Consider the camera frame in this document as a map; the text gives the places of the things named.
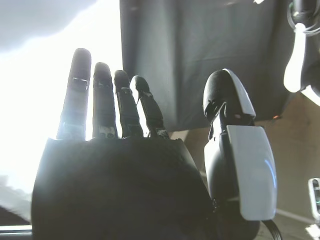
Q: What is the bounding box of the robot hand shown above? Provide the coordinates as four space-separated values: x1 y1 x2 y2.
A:
30 47 278 240

